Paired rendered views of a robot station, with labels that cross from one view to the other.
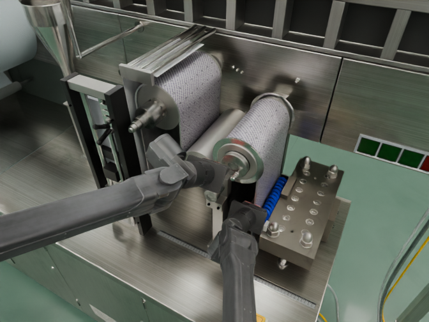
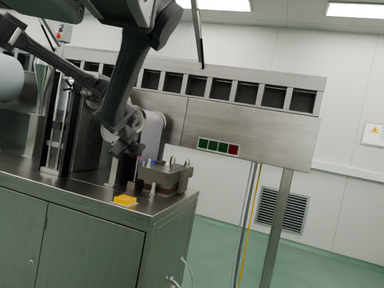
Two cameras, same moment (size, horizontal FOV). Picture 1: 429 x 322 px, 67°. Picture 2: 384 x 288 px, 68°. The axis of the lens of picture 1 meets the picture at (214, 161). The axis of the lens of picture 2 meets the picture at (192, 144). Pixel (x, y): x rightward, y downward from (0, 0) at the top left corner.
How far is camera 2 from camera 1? 101 cm
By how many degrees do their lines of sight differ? 40
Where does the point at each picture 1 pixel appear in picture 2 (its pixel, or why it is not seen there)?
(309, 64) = (174, 102)
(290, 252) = (156, 172)
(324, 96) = (181, 117)
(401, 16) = (209, 79)
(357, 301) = not seen: outside the picture
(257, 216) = (139, 146)
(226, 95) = not seen: hidden behind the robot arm
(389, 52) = (207, 94)
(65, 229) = (61, 60)
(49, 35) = (43, 69)
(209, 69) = not seen: hidden behind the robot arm
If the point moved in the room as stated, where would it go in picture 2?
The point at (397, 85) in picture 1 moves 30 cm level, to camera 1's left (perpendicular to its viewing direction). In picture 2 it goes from (211, 108) to (161, 98)
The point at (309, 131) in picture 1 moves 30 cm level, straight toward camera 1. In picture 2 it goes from (174, 139) to (161, 140)
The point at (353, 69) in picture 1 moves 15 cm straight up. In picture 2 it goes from (193, 103) to (198, 78)
